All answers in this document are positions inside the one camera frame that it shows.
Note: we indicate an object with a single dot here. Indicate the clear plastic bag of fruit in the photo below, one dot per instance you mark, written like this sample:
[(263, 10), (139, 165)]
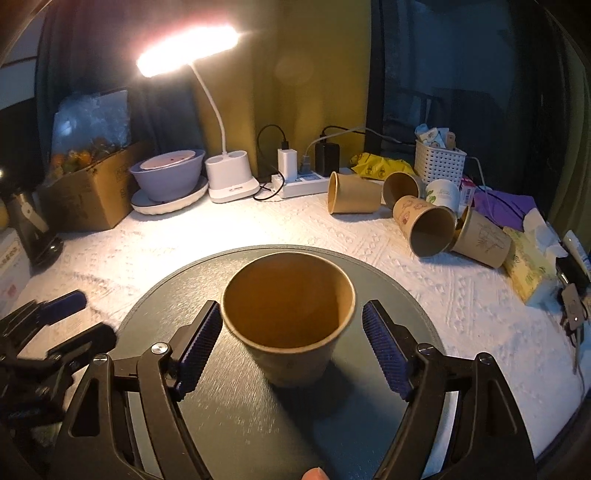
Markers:
[(87, 120)]

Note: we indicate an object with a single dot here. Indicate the plain brown paper cup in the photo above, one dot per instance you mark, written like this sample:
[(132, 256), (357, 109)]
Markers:
[(355, 194), (288, 360), (401, 184)]

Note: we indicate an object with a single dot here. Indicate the white tube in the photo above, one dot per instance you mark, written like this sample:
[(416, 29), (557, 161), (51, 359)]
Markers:
[(577, 247)]

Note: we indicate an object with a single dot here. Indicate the yellow snack packet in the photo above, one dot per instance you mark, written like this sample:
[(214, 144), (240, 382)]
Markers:
[(381, 166)]

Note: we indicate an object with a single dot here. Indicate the dark curtain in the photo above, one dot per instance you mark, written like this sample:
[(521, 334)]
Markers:
[(83, 55)]

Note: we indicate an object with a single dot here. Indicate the purple bowl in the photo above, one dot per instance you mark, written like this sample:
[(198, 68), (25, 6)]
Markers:
[(166, 182)]

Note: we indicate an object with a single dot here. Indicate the white charger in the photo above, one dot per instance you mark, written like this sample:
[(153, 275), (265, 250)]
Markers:
[(287, 164)]

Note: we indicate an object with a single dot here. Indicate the white power strip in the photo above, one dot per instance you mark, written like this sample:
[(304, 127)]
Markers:
[(307, 187)]

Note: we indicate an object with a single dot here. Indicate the black charger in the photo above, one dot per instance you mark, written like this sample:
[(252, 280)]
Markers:
[(327, 159)]

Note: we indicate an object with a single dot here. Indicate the white desk lamp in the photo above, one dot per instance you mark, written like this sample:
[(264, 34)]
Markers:
[(231, 184)]

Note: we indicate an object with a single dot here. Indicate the brown paper cup pink print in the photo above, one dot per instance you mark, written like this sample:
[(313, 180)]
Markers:
[(413, 214)]

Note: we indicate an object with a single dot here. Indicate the cardboard box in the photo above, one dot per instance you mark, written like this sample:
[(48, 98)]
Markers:
[(92, 194)]

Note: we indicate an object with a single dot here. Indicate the round dark tray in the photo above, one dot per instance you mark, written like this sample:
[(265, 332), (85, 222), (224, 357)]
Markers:
[(231, 415)]

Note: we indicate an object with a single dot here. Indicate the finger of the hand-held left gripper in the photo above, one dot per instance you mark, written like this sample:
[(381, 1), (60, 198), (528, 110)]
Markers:
[(64, 304), (94, 339)]

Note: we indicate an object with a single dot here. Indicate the white paper cup green print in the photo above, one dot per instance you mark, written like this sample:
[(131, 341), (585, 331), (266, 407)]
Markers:
[(445, 194)]

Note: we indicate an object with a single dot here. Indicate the white crumpled tissue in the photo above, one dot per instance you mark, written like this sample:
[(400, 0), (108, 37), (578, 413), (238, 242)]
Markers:
[(542, 230)]

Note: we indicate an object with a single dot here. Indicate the small packets in basket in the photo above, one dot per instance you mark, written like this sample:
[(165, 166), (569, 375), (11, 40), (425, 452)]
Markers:
[(429, 134)]

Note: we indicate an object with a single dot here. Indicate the small pink white box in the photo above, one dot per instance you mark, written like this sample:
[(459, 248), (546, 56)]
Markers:
[(467, 191)]

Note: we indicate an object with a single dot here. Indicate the white textured tablecloth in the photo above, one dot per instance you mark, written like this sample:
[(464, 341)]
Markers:
[(277, 226)]

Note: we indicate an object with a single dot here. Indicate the white round plate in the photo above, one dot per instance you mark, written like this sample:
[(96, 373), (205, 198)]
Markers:
[(157, 208)]

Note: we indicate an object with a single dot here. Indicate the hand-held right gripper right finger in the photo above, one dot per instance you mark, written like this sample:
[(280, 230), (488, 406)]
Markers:
[(385, 350)]

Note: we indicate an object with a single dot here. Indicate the person's right hand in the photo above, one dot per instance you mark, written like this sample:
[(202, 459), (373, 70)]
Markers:
[(316, 474)]

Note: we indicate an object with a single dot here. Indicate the purple cloth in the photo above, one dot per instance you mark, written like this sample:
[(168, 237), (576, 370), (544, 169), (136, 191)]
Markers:
[(505, 205)]

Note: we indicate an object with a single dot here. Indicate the white plastic basket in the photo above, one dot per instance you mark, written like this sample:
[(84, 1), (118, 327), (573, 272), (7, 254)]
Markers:
[(438, 161)]

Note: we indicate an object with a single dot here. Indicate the brown paper cup line print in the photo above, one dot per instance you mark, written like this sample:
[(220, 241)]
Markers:
[(487, 242)]

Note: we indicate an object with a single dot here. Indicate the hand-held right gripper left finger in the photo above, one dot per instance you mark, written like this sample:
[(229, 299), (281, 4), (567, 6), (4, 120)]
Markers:
[(201, 350)]

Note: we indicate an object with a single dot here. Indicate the white carton box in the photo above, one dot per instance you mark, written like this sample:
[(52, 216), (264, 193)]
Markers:
[(11, 272)]

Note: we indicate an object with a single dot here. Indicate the black key bunch with tag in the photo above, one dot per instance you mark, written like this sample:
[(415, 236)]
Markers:
[(572, 302)]

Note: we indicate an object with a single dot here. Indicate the yellow curtain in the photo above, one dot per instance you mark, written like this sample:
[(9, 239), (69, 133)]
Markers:
[(286, 83)]

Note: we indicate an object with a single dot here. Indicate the yellow green tissue pack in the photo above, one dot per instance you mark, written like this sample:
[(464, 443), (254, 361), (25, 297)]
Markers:
[(531, 267)]

